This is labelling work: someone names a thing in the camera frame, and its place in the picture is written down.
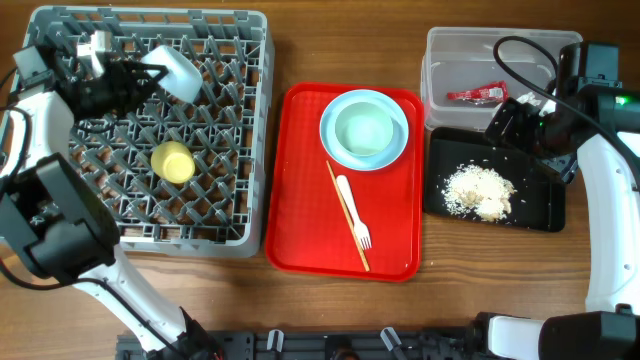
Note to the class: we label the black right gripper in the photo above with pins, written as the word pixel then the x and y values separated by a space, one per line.
pixel 524 114

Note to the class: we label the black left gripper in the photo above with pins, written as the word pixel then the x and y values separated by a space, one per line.
pixel 128 82

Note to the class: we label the white napkin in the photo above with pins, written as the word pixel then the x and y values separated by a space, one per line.
pixel 545 106

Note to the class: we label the small light blue bowl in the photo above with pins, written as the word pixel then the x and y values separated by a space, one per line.
pixel 183 79

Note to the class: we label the red sauce packet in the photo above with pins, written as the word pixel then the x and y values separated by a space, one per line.
pixel 494 92

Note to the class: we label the yellow cup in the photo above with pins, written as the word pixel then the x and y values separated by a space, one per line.
pixel 172 161

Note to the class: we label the light green bowl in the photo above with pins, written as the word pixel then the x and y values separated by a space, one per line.
pixel 364 128

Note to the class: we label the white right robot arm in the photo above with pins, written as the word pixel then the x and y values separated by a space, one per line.
pixel 601 127

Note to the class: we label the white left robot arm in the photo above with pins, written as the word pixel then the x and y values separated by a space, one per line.
pixel 60 229

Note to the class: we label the black food waste tray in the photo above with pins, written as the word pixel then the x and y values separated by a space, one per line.
pixel 537 204

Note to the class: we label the grey plastic dishwasher rack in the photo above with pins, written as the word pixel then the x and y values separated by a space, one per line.
pixel 218 212

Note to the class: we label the pile of rice scraps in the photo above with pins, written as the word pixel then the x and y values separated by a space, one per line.
pixel 481 191

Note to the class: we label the clear plastic bin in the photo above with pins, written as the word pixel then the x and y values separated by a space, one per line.
pixel 461 58

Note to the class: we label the light blue plate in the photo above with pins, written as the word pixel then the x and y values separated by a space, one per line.
pixel 379 161

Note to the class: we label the white plastic fork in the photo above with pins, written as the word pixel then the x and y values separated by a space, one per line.
pixel 361 230

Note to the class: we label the wooden chopstick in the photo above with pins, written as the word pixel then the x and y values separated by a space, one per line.
pixel 348 217

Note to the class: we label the red plastic tray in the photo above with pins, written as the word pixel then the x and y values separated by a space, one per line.
pixel 307 230

